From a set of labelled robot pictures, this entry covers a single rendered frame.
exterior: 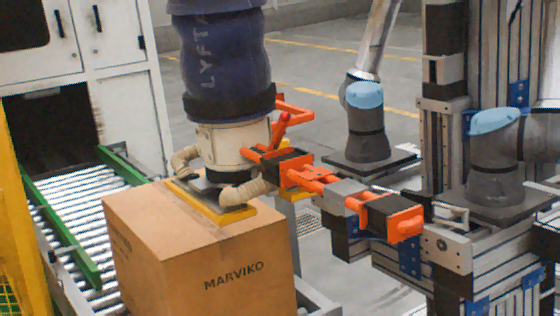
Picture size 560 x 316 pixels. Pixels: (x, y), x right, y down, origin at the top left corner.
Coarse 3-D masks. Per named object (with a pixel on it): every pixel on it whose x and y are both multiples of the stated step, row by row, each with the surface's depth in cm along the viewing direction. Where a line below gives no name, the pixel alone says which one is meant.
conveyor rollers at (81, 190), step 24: (96, 168) 382; (48, 192) 353; (72, 192) 350; (96, 192) 347; (72, 216) 317; (96, 216) 314; (48, 240) 295; (96, 240) 288; (72, 264) 267; (96, 264) 271; (96, 312) 231; (120, 312) 232
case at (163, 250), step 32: (128, 192) 226; (160, 192) 223; (128, 224) 200; (160, 224) 198; (192, 224) 195; (256, 224) 191; (288, 224) 194; (128, 256) 209; (160, 256) 178; (192, 256) 180; (224, 256) 185; (256, 256) 191; (288, 256) 197; (128, 288) 221; (160, 288) 183; (192, 288) 182; (224, 288) 188; (256, 288) 194; (288, 288) 200
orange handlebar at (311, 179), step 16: (304, 112) 178; (272, 128) 170; (256, 144) 155; (256, 160) 147; (288, 176) 135; (304, 176) 130; (320, 176) 130; (320, 192) 126; (368, 192) 121; (352, 208) 117; (400, 224) 107; (416, 224) 108
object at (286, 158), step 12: (264, 156) 141; (276, 156) 143; (288, 156) 142; (300, 156) 138; (312, 156) 139; (264, 168) 142; (276, 168) 136; (288, 168) 136; (300, 168) 138; (276, 180) 137; (288, 180) 137
